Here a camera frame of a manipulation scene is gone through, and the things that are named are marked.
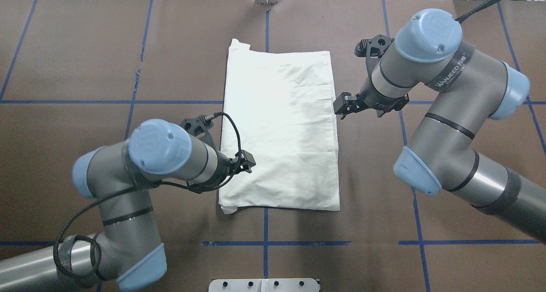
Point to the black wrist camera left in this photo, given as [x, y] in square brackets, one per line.
[199, 126]

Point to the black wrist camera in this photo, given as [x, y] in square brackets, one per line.
[374, 47]
[199, 126]

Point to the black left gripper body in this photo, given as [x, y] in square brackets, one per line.
[225, 165]

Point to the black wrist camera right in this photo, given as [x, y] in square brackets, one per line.
[374, 47]

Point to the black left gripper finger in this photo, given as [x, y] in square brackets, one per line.
[243, 161]

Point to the cream long-sleeve printed shirt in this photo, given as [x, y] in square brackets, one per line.
[282, 105]

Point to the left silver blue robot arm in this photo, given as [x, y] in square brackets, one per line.
[118, 178]

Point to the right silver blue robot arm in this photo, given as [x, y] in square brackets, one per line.
[472, 87]

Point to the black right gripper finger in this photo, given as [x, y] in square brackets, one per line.
[346, 104]

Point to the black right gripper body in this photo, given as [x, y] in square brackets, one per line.
[370, 96]

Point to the white post with base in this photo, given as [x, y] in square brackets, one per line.
[265, 285]

